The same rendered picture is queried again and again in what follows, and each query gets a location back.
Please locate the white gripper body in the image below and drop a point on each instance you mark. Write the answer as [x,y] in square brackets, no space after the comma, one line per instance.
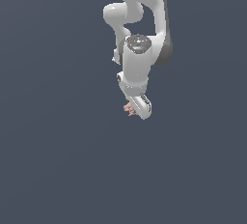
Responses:
[140,104]

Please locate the small pink object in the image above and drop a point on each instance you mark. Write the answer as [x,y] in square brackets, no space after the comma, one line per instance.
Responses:
[129,108]

